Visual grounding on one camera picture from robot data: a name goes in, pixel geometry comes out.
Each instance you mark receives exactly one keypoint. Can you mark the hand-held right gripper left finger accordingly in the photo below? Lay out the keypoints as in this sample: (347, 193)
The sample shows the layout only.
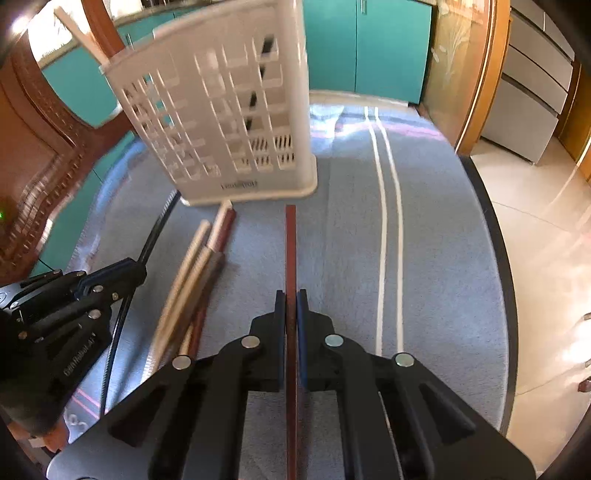
(280, 323)

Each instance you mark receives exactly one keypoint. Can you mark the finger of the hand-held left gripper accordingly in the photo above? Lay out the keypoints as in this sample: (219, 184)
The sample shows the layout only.
(55, 278)
(120, 279)

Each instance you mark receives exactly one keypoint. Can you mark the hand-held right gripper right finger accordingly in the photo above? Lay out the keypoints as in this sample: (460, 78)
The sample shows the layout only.
(302, 323)

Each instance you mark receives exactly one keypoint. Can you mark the dark red chopstick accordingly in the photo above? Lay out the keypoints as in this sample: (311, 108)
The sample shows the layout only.
(227, 233)
(291, 254)

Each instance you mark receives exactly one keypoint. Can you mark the white plastic utensil basket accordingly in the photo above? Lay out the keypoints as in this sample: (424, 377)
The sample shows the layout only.
(207, 69)

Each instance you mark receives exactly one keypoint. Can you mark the grey-brown chopstick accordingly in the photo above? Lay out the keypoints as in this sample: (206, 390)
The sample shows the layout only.
(210, 281)

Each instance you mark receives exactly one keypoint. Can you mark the carved wooden chair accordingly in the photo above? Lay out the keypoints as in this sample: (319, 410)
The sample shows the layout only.
(37, 184)

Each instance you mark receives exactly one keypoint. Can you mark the bundle of wooden chopsticks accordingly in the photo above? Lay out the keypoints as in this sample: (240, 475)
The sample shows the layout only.
(221, 221)

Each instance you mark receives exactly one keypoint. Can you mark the blue striped tablecloth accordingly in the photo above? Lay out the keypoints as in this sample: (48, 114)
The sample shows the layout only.
(438, 277)

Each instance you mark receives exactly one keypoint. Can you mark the wood-framed glass sliding door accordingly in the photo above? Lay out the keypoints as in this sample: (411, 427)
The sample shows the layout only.
(461, 69)

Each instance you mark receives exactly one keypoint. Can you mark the grey refrigerator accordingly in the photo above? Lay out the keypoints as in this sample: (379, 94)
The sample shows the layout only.
(531, 92)

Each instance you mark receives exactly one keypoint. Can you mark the wooden doorway frame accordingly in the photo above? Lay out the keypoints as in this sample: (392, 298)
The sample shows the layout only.
(572, 129)

